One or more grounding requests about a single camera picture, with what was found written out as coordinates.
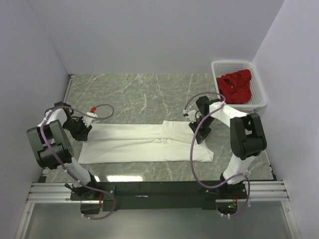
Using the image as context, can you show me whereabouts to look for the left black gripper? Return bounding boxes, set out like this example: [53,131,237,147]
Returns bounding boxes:
[62,117,92,141]

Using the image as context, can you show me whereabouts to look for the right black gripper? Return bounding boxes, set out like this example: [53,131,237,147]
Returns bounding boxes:
[189,117,215,144]

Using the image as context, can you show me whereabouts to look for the white t shirt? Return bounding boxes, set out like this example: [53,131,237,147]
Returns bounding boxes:
[78,120,214,164]

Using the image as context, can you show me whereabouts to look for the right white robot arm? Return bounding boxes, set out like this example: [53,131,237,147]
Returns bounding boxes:
[183,95,267,199]

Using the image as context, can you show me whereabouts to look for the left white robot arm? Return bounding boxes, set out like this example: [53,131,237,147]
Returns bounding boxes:
[26,102,100,200]

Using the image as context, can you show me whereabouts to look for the red t shirt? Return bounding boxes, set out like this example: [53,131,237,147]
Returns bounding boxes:
[217,69,252,105]

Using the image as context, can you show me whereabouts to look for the white plastic basket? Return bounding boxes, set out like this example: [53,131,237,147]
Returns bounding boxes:
[211,60,267,111]

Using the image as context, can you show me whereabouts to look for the black base beam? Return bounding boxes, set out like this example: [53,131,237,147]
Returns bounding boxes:
[64,181,250,215]

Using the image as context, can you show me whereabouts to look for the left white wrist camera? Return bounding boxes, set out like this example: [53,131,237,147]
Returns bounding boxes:
[82,107,99,127]

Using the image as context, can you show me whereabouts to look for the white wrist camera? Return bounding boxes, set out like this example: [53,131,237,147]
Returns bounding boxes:
[82,107,99,127]
[183,109,197,123]

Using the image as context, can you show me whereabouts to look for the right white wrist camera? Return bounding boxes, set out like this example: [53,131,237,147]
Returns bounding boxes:
[183,109,197,123]

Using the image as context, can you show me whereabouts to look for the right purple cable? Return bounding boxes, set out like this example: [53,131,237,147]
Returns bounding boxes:
[183,91,251,218]

